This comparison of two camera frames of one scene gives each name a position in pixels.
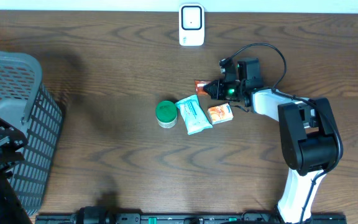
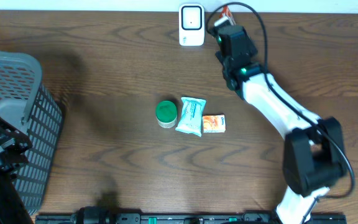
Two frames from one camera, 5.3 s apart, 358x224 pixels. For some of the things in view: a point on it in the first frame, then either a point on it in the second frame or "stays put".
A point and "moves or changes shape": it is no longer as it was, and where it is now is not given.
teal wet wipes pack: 193,115 moves or changes shape
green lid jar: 166,114 stays put
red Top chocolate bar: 199,84 → 226,11
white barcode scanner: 191,22 stays put
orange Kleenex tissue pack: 220,113 → 214,124
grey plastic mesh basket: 12,83 stays put
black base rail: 186,218 stays put
